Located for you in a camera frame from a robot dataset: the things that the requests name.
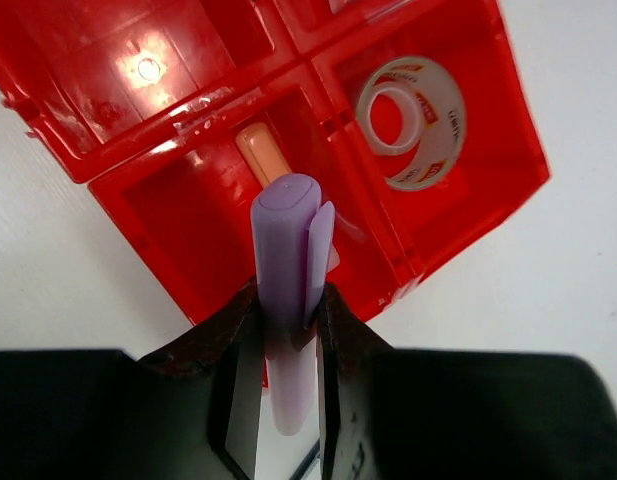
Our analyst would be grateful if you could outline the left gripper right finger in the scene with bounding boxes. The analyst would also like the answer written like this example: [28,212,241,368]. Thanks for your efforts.
[315,285,617,479]

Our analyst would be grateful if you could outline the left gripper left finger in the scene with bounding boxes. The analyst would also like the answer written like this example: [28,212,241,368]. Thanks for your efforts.
[0,281,263,479]

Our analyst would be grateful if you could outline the purple highlighter cap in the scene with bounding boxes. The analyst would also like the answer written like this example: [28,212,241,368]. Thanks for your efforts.
[250,173,335,360]

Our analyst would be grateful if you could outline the orange highlighter pen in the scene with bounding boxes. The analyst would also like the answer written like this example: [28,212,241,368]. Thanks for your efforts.
[235,122,291,188]

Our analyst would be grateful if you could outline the large clear tape roll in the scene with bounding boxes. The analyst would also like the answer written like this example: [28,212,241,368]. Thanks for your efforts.
[355,56,467,192]

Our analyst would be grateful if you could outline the pink highlighter pen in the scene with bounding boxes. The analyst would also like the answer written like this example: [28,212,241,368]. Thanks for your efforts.
[266,341,317,436]

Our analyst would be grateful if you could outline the small white tape roll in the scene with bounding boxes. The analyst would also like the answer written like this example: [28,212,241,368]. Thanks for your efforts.
[358,81,424,156]

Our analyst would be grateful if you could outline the red compartment storage bin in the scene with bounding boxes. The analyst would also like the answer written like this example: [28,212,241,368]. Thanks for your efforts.
[0,1,550,323]

